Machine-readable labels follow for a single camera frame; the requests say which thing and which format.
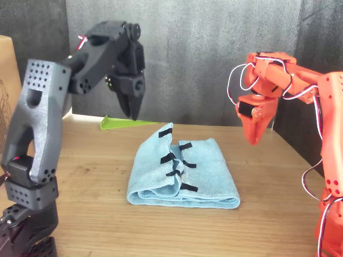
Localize grey fabric backdrop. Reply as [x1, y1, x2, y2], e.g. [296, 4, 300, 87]
[0, 0, 343, 177]

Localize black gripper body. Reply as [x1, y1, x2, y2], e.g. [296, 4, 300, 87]
[106, 74, 147, 99]

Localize brown cardboard box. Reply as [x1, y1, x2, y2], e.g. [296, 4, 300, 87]
[0, 34, 23, 161]

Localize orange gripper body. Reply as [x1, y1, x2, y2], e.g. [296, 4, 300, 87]
[235, 93, 279, 123]

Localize light blue microfiber towel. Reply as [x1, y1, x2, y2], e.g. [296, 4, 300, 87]
[126, 122, 241, 210]

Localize black arm servo wire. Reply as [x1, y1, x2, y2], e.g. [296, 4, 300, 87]
[77, 34, 89, 51]

